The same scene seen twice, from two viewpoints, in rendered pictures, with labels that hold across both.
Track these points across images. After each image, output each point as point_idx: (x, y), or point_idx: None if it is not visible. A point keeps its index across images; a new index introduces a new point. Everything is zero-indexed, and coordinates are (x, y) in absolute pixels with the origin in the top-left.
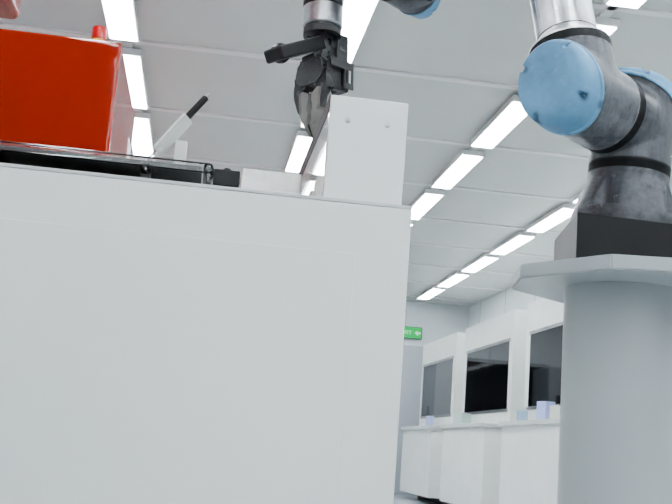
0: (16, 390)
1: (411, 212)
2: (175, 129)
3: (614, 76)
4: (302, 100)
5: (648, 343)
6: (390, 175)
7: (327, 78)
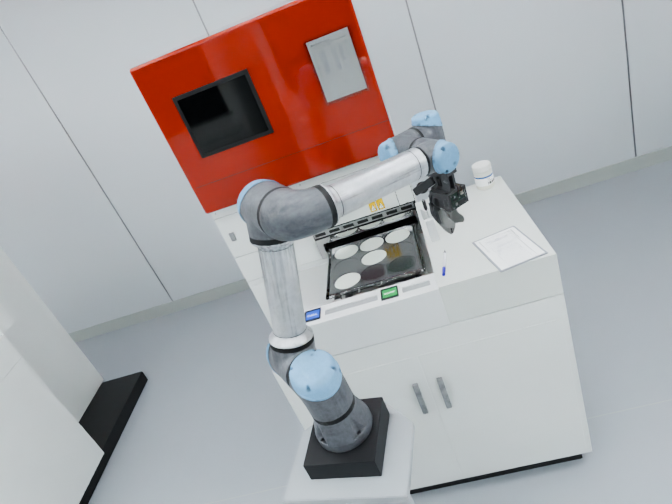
0: None
1: (273, 373)
2: (422, 214)
3: (275, 368)
4: None
5: None
6: None
7: (430, 210)
